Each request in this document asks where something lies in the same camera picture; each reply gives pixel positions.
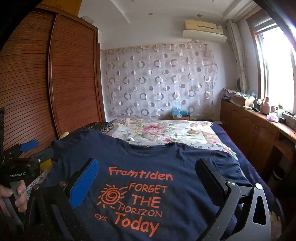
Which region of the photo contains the navy printed t-shirt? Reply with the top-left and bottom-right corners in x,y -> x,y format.
40,129 -> 253,241

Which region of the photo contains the dark circle-patterned pillow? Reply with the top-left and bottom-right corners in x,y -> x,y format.
80,122 -> 115,135

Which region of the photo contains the wooden cabinet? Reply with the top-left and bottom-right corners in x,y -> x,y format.
220,98 -> 296,193

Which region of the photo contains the person's left hand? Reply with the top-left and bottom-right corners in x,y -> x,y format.
0,179 -> 28,212

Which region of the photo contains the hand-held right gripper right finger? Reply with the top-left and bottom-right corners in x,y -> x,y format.
195,158 -> 272,241

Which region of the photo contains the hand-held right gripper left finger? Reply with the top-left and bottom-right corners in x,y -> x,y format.
23,158 -> 102,241

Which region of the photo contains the sheer circle-patterned curtain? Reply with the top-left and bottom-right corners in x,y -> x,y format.
100,42 -> 219,120

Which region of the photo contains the wooden louvered wardrobe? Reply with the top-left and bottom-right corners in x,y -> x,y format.
0,5 -> 107,163

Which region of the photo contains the dark trash bin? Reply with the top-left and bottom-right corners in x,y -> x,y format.
272,166 -> 286,183

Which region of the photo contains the wall air conditioner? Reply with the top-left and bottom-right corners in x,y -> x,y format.
183,20 -> 227,44

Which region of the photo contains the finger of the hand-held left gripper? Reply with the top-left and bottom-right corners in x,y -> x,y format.
14,140 -> 40,154
33,148 -> 55,165

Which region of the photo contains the blue floral bed sheet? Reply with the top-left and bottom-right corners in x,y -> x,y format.
24,171 -> 45,196

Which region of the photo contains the pink vase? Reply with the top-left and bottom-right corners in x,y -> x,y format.
261,97 -> 271,115

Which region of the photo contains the floral bed blanket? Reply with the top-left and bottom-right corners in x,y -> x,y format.
211,122 -> 287,241

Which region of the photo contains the open cardboard box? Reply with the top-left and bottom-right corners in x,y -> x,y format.
232,94 -> 255,107

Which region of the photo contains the patterned window curtain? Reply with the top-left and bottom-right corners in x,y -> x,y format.
225,20 -> 250,93

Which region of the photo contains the window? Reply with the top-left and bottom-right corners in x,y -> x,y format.
246,11 -> 296,116

